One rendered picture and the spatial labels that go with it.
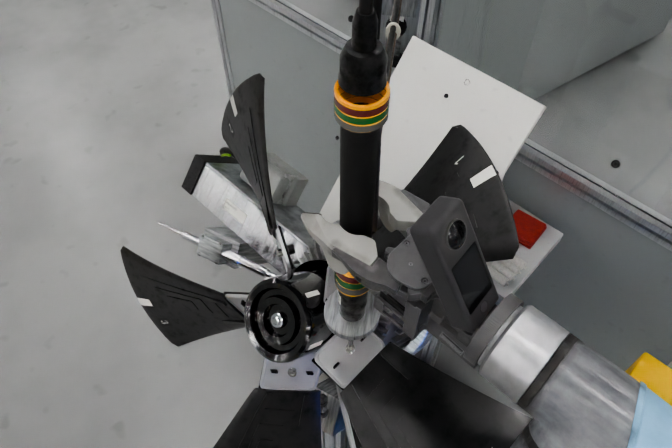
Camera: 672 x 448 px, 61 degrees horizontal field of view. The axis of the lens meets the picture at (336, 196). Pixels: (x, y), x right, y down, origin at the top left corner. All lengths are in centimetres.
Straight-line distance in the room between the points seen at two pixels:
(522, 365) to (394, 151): 59
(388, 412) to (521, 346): 35
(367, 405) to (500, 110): 49
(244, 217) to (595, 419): 72
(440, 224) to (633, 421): 20
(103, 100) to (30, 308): 118
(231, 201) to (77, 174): 183
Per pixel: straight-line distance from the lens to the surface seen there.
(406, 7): 108
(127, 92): 319
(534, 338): 50
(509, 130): 94
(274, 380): 91
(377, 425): 81
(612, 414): 50
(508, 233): 68
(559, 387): 50
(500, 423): 83
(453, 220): 45
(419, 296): 51
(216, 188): 110
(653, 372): 107
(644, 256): 143
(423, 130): 99
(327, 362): 83
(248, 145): 88
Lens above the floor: 195
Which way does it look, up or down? 51 degrees down
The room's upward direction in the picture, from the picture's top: straight up
